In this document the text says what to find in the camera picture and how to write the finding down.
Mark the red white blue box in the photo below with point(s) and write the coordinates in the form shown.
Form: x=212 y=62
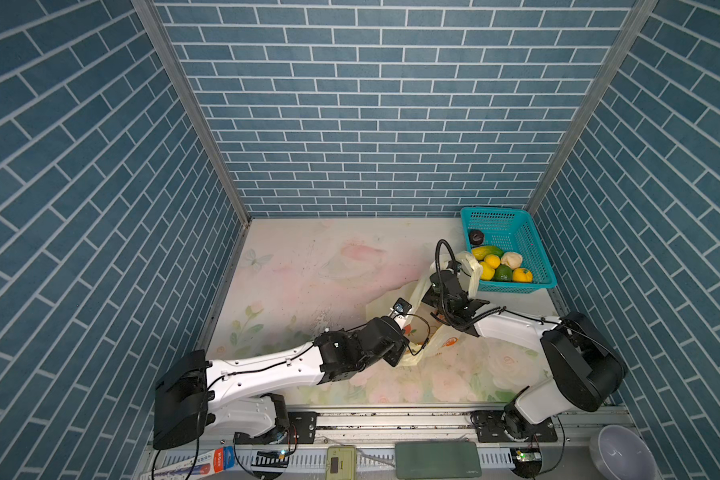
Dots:
x=205 y=465

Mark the aluminium corner post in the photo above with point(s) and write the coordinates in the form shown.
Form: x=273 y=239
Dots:
x=148 y=15
x=633 y=24

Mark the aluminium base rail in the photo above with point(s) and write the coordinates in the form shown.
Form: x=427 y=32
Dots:
x=367 y=425

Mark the dark brown toy fruit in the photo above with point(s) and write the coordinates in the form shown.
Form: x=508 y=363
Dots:
x=476 y=238

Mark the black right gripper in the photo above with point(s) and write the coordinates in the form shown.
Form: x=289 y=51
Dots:
x=426 y=295

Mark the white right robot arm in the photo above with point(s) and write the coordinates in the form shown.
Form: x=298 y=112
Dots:
x=583 y=368

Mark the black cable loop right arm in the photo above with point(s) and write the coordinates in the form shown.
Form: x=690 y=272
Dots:
x=445 y=260

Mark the beige toy fruit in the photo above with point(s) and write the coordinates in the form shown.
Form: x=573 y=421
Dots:
x=513 y=260

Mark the yellow printed plastic bag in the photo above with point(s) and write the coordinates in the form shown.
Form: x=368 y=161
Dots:
x=413 y=292

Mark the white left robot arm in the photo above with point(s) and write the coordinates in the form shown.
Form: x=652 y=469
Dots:
x=240 y=396

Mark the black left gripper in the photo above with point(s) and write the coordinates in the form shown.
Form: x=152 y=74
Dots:
x=399 y=349

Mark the aluminium corner post right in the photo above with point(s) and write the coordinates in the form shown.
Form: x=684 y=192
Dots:
x=633 y=24

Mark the teal perforated plastic basket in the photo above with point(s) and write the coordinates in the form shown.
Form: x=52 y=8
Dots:
x=511 y=230

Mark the small orange toy fruit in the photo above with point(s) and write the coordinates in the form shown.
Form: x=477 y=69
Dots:
x=522 y=275

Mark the small yellow-green timer box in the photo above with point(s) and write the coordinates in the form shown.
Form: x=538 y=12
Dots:
x=341 y=463

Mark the aluminium corner post left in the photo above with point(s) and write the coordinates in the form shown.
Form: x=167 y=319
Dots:
x=148 y=15

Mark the white bowl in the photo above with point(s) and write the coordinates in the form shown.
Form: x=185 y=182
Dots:
x=620 y=454

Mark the yellow green mango toy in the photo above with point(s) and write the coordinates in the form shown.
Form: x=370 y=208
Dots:
x=481 y=252

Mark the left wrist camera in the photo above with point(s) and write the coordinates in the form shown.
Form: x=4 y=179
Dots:
x=401 y=308

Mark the yellow lemon toy fruit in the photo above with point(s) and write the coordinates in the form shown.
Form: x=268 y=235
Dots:
x=487 y=273

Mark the green lime toy fruit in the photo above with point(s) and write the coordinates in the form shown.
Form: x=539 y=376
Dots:
x=503 y=273

